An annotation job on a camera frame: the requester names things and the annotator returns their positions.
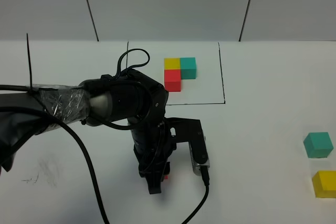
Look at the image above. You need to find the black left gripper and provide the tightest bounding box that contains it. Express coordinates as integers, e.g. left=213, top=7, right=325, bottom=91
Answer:
left=131, top=115, right=173, bottom=195

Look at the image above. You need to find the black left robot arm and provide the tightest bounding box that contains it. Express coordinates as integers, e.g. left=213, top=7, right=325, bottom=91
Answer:
left=1, top=69, right=175, bottom=194

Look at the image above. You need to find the yellow template block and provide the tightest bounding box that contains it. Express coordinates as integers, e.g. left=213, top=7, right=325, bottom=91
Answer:
left=164, top=58, right=181, bottom=70

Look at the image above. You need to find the teal loose block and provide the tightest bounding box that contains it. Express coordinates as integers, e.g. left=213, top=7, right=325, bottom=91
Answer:
left=303, top=132, right=334, bottom=158

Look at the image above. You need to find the teal template block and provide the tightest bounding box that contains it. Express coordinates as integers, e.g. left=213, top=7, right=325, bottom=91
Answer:
left=180, top=57, right=197, bottom=80

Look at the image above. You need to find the black left camera cable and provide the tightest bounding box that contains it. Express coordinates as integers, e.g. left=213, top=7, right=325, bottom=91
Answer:
left=181, top=167, right=211, bottom=224

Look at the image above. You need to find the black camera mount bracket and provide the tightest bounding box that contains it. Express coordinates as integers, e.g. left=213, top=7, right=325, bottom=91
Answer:
left=166, top=118, right=205, bottom=144

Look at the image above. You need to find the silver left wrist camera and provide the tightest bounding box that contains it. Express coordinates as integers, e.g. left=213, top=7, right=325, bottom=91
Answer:
left=188, top=130, right=210, bottom=176

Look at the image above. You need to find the red template block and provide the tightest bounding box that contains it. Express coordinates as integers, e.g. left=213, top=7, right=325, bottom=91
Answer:
left=164, top=69, right=182, bottom=92

